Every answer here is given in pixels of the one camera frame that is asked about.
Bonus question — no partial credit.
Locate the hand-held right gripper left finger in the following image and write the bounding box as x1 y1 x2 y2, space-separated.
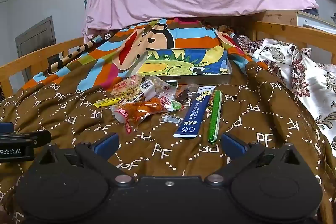
35 133 135 186

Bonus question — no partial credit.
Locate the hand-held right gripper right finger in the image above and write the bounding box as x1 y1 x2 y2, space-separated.
204 133 303 186

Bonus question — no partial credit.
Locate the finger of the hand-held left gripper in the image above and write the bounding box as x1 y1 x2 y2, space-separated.
0 122 15 133
0 131 52 147

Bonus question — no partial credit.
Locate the green sausage stick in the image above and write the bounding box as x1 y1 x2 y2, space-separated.
207 90 223 145

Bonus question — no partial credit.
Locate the yellow snack packet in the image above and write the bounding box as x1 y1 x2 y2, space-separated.
94 97 126 108

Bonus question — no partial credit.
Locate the orange chicken snack packet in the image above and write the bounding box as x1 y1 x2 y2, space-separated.
112 98 160 134

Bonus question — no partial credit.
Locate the long blue sachet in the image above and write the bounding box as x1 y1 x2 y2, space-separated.
173 85 216 139

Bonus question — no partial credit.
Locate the square rice cracker packet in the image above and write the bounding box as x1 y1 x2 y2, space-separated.
110 75 143 97

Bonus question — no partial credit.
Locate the clear barcode snack packet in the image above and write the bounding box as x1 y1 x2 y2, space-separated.
161 113 183 125

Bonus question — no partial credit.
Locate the dark red snack packet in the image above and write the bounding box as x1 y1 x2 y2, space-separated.
175 85 196 106

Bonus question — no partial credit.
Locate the white green snack packet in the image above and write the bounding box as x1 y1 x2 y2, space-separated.
157 93 185 113

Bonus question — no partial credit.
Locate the clear nut bar packet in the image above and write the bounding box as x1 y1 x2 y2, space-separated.
131 76 179 98

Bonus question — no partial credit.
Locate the small white red packet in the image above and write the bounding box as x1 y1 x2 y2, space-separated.
160 82 179 98

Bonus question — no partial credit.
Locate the metal tin tray with painting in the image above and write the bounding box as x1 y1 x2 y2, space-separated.
126 48 233 83

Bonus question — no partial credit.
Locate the floral quilt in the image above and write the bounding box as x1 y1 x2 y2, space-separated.
238 35 336 159

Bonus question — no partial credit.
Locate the white cabinet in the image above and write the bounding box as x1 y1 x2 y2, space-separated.
297 10 336 33

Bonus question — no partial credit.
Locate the wooden bed frame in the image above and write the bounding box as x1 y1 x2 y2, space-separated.
0 10 336 102

